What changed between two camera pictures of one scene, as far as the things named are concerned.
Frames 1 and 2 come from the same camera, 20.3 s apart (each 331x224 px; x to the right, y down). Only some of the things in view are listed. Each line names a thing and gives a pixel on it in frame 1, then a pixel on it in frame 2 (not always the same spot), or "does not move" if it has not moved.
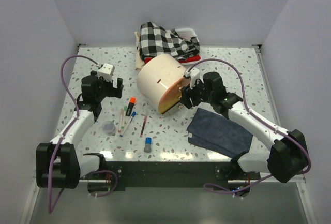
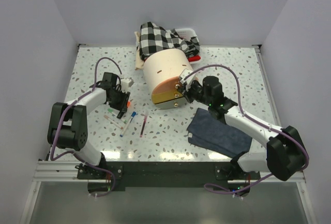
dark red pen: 145,120 does not move
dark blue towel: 215,133 does not move
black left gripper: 114,92 → 122,106
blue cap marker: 128,123 does not move
